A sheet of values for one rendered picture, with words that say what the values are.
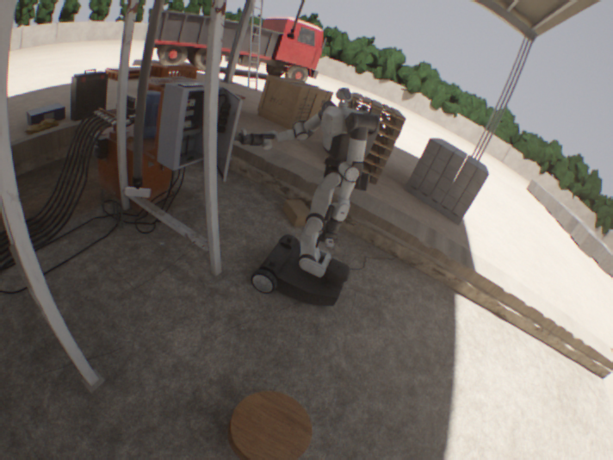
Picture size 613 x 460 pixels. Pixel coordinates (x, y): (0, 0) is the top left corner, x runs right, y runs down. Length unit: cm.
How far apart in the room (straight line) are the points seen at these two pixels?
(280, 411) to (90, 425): 104
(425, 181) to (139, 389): 402
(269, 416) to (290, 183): 255
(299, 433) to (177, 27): 1029
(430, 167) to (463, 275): 164
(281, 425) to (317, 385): 50
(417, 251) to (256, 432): 246
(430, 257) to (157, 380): 280
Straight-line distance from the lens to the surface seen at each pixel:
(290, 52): 1157
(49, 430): 183
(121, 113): 236
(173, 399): 167
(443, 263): 322
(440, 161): 407
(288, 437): 144
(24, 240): 117
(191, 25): 1031
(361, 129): 144
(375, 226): 307
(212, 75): 154
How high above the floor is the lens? 160
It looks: 33 degrees down
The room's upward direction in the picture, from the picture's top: 21 degrees clockwise
